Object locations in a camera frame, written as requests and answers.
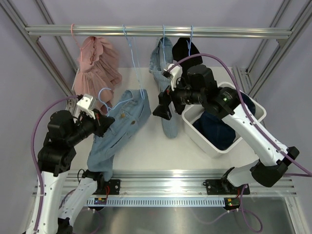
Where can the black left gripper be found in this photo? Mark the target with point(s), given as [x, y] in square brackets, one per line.
[102, 123]

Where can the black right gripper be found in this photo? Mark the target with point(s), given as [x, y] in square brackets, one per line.
[163, 109]

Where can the light denim skirt with buttons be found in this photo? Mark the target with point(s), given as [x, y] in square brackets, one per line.
[130, 114]

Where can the light blue hanger of denim skirt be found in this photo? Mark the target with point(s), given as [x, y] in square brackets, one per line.
[104, 97]

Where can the dark blue denim skirt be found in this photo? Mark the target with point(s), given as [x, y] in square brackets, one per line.
[216, 131]

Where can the light blue wire hanger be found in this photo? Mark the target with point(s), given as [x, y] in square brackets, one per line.
[136, 65]

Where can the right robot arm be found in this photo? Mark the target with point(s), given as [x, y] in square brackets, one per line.
[226, 104]

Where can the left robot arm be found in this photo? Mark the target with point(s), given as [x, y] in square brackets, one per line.
[54, 162]

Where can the light denim jeans on hanger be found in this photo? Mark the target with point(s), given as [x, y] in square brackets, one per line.
[170, 127]

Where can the light blue hanger of jeans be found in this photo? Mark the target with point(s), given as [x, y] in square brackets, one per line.
[165, 49]

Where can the light blue hanger of black garment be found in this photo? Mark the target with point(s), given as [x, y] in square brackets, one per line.
[189, 43]

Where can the pink hanger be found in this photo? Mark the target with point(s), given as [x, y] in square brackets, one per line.
[73, 35]

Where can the white plastic basket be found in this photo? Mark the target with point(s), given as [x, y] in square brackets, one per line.
[189, 116]

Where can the pink dress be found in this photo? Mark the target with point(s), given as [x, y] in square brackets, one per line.
[98, 68]

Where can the black hanging garment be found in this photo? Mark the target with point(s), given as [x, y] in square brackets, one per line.
[181, 50]

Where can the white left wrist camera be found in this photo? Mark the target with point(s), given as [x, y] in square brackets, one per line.
[86, 106]

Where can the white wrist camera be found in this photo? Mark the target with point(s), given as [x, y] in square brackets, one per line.
[173, 73]
[86, 106]

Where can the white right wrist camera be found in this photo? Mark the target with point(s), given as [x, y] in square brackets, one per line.
[173, 73]

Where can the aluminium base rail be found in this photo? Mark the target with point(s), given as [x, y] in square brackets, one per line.
[188, 183]

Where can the slotted cable duct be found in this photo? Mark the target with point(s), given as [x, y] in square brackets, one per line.
[156, 202]

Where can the aluminium extrusion frame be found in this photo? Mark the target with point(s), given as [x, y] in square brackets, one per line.
[150, 154]

